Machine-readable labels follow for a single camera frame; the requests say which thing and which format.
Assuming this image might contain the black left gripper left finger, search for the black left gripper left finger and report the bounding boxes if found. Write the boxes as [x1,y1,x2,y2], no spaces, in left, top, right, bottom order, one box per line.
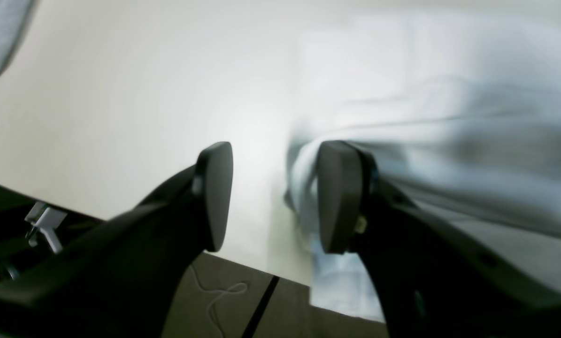
[0,142,233,338]

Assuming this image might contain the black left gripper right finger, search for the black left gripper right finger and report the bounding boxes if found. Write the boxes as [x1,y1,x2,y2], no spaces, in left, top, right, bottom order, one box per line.
[317,140,561,338]

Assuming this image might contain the white T-shirt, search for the white T-shirt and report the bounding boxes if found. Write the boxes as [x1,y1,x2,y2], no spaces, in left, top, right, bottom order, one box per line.
[286,11,561,322]

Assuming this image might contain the white cable on floor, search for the white cable on floor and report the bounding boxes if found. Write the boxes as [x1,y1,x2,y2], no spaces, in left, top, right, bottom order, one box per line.
[189,265,249,338]

